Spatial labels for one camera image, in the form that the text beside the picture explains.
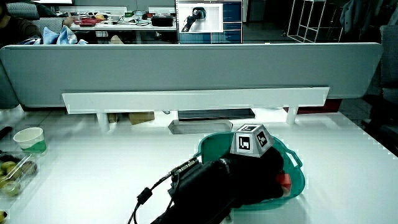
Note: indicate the light blue bag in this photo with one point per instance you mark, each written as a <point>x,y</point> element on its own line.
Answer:
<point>59,35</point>

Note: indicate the yellow fruit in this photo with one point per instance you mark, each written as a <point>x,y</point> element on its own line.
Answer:
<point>2,216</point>

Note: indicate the computer monitor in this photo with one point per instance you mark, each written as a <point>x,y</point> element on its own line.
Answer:
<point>231,18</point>

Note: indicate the hanging grey jacket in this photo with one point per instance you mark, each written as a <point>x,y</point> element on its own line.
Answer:
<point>351,12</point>

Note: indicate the black flat keyboard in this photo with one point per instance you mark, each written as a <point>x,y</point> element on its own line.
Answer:
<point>216,114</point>

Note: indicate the white frame rack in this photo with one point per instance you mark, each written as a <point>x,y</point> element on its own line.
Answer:
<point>306,21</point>

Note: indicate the brown cardboard box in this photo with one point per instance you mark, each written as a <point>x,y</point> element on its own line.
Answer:
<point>141,117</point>

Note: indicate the person's left hand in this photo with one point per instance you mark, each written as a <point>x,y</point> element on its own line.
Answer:
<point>248,179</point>

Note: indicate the black case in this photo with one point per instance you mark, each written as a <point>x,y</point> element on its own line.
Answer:
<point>162,20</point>

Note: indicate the red block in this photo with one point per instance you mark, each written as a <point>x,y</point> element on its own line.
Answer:
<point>283,181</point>

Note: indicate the red tray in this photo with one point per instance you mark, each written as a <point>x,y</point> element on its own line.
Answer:
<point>87,21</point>

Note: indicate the grey office chair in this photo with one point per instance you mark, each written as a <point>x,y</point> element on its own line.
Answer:
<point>387,77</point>

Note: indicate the white desk riser shelf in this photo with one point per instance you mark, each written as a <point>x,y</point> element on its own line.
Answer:
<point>192,99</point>

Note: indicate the white background table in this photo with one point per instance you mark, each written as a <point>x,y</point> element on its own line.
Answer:
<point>124,26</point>

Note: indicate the green round fruit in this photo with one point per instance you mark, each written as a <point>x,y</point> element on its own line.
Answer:
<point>7,165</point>
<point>11,188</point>

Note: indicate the clear plastic fruit container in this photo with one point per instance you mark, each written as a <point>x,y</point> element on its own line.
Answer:
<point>18,183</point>

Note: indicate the white and green paper cup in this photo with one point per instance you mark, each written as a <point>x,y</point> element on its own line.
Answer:
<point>29,138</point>

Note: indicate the green plastic basket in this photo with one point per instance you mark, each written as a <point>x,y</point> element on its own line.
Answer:
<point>214,146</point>

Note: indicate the grey desk partition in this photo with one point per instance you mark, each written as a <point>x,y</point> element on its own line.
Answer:
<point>186,65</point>

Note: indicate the grey metal tray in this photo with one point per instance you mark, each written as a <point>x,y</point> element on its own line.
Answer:
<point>199,127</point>

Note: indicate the brown kiwi fruit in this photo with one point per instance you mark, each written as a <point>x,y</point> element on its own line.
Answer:
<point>30,168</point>

